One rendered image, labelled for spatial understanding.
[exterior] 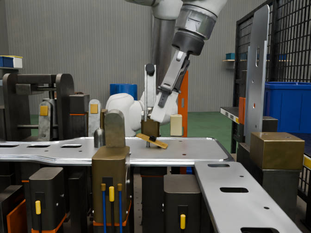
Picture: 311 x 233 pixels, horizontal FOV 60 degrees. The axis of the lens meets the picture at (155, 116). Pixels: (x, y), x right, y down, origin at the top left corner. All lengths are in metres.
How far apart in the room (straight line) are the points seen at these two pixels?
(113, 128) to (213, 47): 8.53
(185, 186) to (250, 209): 0.15
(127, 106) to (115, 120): 0.84
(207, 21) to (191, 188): 0.37
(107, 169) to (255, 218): 0.24
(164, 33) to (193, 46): 0.62
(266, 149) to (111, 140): 0.30
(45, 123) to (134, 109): 0.58
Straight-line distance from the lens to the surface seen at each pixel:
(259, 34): 0.71
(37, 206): 0.58
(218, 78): 9.02
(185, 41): 0.65
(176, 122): 0.81
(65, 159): 0.65
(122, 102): 1.35
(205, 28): 0.66
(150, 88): 0.84
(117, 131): 0.52
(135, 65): 8.47
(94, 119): 0.87
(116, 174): 0.47
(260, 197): 0.46
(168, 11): 1.23
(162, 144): 0.70
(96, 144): 0.71
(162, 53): 1.29
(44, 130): 0.90
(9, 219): 0.81
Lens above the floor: 1.19
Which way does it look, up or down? 9 degrees down
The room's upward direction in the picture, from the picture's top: straight up
